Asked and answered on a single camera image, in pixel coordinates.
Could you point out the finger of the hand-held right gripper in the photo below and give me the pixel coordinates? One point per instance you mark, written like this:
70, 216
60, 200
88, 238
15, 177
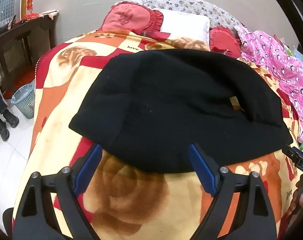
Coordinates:
291, 152

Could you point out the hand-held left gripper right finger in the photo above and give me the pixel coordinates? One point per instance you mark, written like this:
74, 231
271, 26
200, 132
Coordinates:
199, 162

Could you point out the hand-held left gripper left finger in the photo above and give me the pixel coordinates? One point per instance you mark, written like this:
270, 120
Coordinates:
91, 160

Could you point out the black pants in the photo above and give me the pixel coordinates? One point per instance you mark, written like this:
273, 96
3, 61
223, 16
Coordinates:
166, 105

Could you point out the person's right hand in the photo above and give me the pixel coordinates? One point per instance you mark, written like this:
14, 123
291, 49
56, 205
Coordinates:
301, 200

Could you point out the blue mesh wastebasket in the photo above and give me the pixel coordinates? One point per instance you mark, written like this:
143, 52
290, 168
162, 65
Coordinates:
24, 102

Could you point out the pink penguin print garment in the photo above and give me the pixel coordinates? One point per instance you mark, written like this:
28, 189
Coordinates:
279, 62

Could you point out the green plastic bag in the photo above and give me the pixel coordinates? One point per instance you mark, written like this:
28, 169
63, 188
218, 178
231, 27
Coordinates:
290, 50

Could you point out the red floor mat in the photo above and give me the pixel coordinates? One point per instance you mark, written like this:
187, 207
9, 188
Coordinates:
24, 77

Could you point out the red heart-shaped pillow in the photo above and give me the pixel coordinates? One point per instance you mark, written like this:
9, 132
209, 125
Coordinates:
221, 38

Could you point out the white pillow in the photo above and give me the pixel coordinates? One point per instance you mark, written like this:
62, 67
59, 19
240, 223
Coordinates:
184, 25

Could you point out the dark wooden table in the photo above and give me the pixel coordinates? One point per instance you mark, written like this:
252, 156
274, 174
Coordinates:
19, 37

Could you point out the red round ruffled pillow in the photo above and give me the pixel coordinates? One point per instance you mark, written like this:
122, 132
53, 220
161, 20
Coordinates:
126, 17

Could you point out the cream cloth on table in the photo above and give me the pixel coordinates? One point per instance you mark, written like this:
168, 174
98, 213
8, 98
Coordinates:
50, 13

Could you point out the red ornament on table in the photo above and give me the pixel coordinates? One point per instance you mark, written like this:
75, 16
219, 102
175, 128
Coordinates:
29, 17

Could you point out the red wall decoration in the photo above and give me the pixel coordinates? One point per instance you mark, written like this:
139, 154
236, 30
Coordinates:
30, 3

